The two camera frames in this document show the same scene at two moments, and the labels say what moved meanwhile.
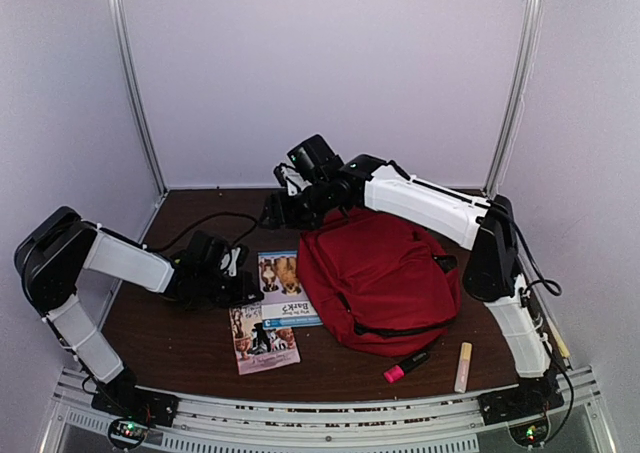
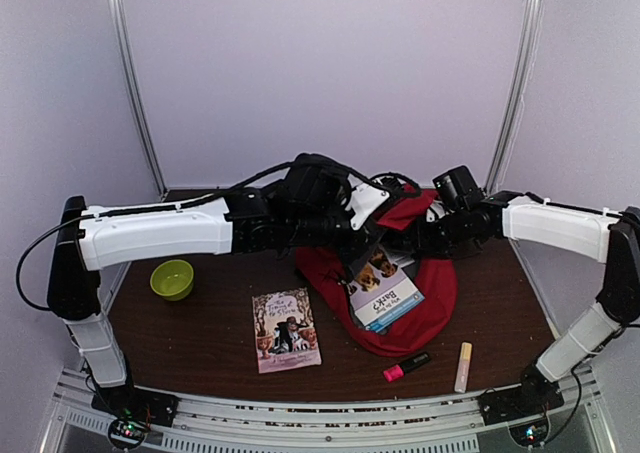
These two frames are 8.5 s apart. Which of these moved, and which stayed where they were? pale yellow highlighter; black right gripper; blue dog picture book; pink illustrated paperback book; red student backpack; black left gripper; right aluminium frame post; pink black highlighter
Moved: pink illustrated paperback book; black right gripper; blue dog picture book; black left gripper
Stayed: pink black highlighter; red student backpack; pale yellow highlighter; right aluminium frame post
